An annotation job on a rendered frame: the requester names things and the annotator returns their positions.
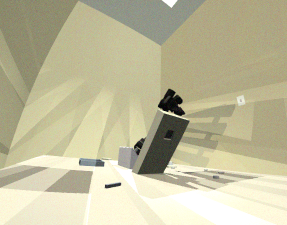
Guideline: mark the dark grey bar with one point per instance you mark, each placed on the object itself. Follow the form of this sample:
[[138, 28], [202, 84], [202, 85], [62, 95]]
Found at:
[[110, 185]]

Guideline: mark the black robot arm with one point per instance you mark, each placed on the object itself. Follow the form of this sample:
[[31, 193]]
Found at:
[[176, 98]]

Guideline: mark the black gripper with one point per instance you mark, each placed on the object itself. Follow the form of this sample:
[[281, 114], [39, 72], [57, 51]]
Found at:
[[173, 106]]

